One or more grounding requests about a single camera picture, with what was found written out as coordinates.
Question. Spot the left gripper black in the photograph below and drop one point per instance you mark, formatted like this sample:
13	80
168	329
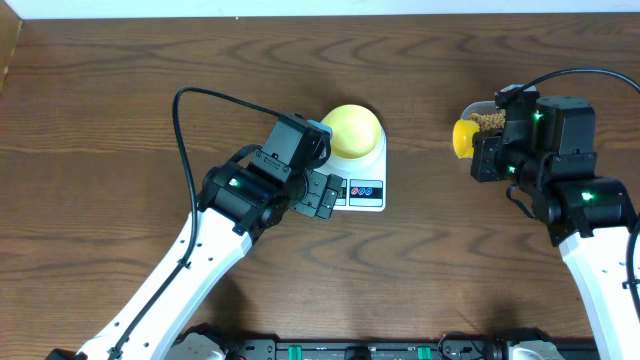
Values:
320	196

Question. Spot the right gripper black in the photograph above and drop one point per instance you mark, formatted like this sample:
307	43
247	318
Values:
486	143

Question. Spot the yellow measuring scoop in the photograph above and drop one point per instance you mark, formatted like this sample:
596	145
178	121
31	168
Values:
462	138

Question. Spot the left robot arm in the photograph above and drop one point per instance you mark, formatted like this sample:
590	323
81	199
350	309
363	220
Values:
235	206

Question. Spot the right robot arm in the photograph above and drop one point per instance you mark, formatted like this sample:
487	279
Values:
545	148

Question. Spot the white digital kitchen scale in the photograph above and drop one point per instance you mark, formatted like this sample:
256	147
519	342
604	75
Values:
364	185

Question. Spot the pale yellow bowl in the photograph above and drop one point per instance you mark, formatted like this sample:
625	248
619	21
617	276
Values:
356	131

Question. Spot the soybeans in container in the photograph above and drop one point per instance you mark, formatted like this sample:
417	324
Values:
488	121

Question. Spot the clear plastic container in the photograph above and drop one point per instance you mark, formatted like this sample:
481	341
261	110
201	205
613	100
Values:
483	107

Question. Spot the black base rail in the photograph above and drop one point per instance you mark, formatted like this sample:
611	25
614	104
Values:
202	343

